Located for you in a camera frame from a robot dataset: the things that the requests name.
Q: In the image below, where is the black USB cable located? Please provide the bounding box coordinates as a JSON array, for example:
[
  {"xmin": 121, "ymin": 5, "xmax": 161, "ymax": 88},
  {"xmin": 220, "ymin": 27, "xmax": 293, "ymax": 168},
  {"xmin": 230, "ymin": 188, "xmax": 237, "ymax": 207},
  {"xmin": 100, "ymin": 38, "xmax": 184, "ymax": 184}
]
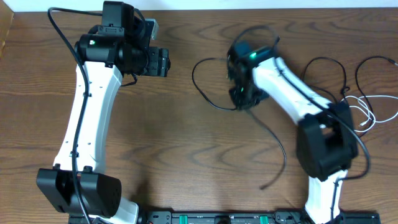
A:
[
  {"xmin": 192, "ymin": 57, "xmax": 287, "ymax": 190},
  {"xmin": 301, "ymin": 55, "xmax": 398, "ymax": 138}
]

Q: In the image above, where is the white USB cable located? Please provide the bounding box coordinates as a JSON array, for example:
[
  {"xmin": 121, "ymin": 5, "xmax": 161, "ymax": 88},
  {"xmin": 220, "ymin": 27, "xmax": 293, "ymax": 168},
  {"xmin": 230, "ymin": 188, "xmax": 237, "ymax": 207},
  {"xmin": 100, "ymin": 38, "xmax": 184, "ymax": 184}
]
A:
[{"xmin": 341, "ymin": 95, "xmax": 398, "ymax": 133}]

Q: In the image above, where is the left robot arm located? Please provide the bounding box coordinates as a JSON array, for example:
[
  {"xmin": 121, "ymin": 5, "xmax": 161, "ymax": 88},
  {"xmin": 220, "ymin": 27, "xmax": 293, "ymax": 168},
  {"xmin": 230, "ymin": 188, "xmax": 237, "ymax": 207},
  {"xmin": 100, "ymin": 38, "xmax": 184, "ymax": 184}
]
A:
[{"xmin": 36, "ymin": 1, "xmax": 170, "ymax": 223}]

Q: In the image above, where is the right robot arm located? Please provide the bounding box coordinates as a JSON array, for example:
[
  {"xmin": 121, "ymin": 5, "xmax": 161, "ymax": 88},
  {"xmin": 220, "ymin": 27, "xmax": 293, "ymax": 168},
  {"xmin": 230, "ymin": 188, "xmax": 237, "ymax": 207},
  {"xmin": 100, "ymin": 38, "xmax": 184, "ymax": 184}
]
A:
[{"xmin": 227, "ymin": 41, "xmax": 358, "ymax": 223}]

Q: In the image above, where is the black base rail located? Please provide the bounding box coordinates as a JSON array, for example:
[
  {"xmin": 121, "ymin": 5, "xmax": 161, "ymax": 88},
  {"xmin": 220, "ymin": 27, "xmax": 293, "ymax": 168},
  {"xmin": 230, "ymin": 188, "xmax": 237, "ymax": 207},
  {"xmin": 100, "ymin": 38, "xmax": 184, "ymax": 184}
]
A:
[{"xmin": 68, "ymin": 210, "xmax": 382, "ymax": 224}]

